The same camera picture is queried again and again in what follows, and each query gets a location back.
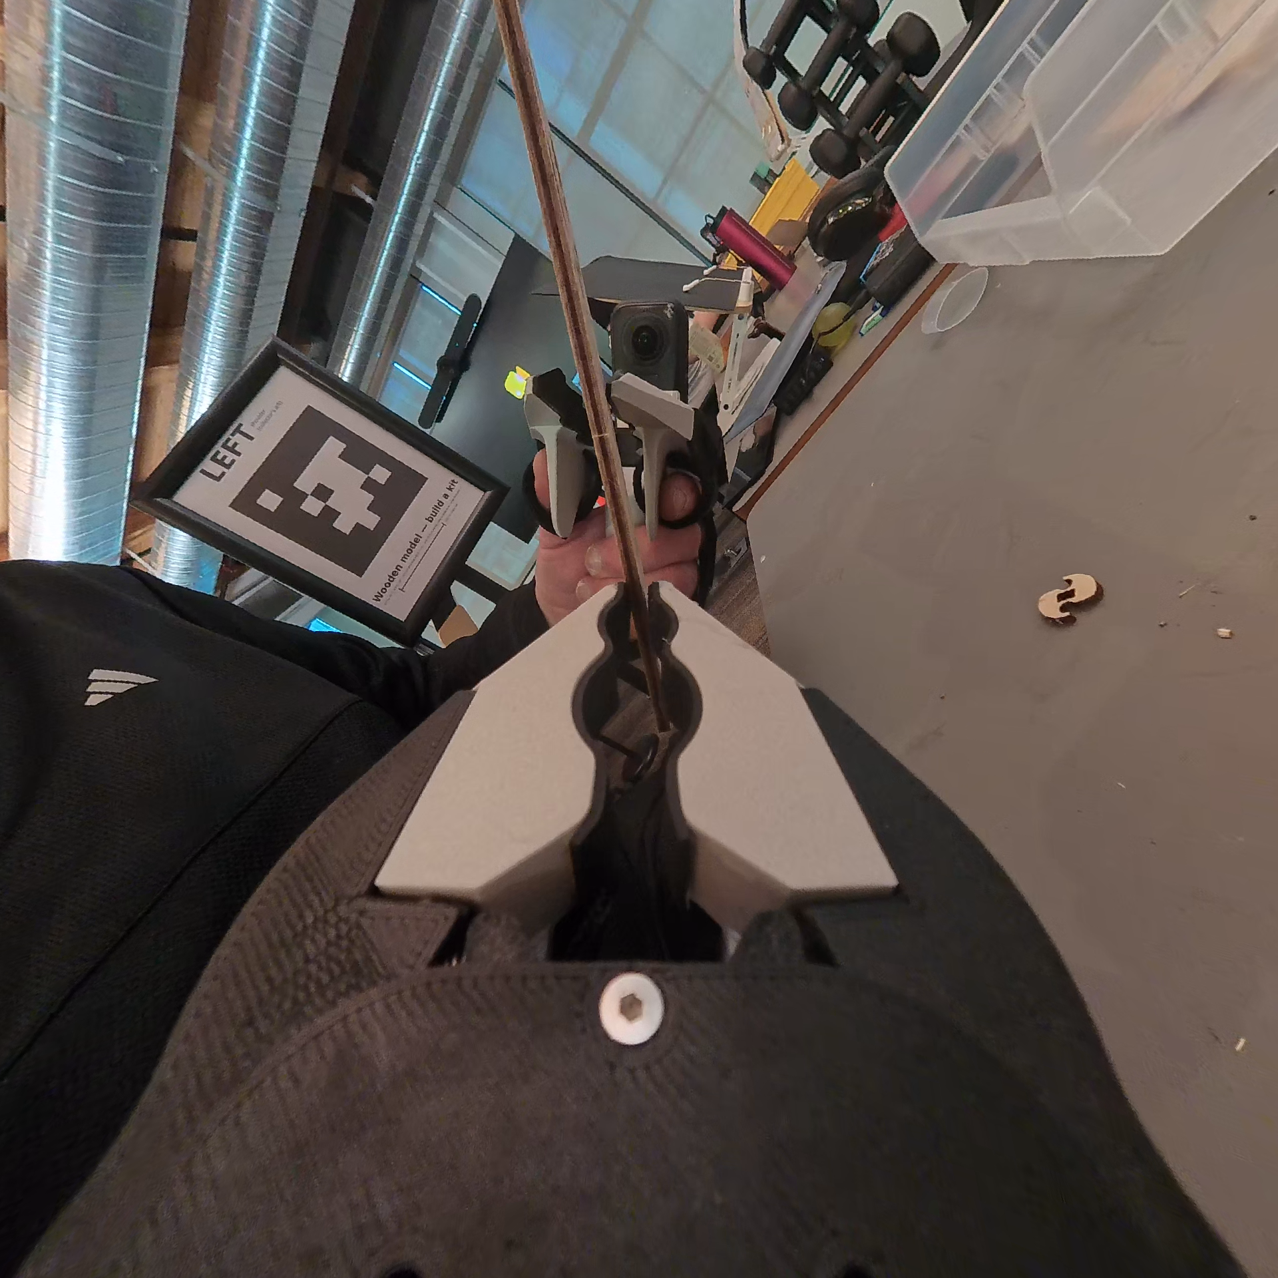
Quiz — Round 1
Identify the framed marker sign board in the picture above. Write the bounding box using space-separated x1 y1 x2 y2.
129 337 511 649

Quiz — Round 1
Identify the black headset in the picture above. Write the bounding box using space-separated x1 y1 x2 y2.
807 168 903 264

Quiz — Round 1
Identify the blue grey plastic lid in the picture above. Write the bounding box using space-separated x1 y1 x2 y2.
767 261 851 424

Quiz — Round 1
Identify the clear plastic ring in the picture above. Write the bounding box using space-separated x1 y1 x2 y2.
921 264 992 337

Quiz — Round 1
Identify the black dumbbell rack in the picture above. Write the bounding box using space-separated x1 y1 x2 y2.
742 0 943 184

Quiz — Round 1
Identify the black monitor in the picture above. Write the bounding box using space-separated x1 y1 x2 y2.
440 235 626 541

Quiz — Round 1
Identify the person's left hand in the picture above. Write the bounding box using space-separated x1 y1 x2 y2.
531 449 703 633

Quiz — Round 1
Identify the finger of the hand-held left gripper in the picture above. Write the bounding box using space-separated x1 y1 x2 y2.
523 372 595 541
609 376 695 541

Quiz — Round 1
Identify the small curved wooden piece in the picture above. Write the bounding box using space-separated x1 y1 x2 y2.
1036 573 1107 630

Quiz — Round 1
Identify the silver ventilation duct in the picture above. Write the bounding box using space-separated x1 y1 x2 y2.
328 0 493 387
148 0 333 593
0 0 193 569

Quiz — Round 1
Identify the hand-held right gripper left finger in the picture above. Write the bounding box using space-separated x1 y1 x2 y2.
374 584 641 966

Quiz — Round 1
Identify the black flat board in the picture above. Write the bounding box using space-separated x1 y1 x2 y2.
582 256 723 313

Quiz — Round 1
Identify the clear plastic box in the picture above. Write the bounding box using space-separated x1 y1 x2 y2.
883 0 1278 268

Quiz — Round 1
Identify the black camera bar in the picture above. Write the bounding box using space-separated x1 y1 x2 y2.
420 293 483 432

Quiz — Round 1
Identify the wooden parts sheet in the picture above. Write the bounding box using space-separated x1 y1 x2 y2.
491 0 673 741

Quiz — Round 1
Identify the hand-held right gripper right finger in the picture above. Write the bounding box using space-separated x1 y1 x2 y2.
647 584 900 966

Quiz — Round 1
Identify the person's left forearm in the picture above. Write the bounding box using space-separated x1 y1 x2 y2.
300 588 553 746

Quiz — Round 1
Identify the yellow box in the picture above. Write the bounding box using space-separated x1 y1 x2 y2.
747 158 818 239

